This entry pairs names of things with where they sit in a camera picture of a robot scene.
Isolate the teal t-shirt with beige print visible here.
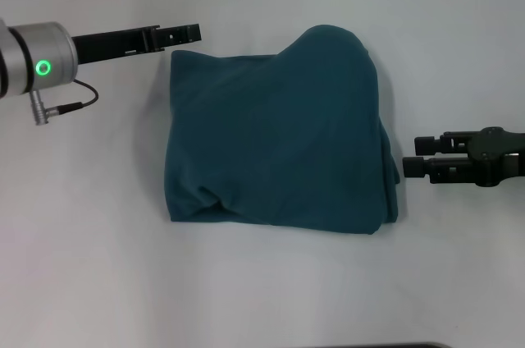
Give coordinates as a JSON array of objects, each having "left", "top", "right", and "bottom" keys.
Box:
[{"left": 162, "top": 23, "right": 406, "bottom": 237}]

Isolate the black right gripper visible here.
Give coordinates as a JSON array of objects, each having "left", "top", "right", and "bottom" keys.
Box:
[{"left": 401, "top": 126, "right": 525, "bottom": 190}]

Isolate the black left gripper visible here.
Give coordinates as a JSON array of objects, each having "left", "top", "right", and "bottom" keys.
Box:
[{"left": 71, "top": 22, "right": 203, "bottom": 66}]

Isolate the dark left gripper cable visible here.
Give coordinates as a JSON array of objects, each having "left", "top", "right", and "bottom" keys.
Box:
[{"left": 30, "top": 78, "right": 100, "bottom": 127}]

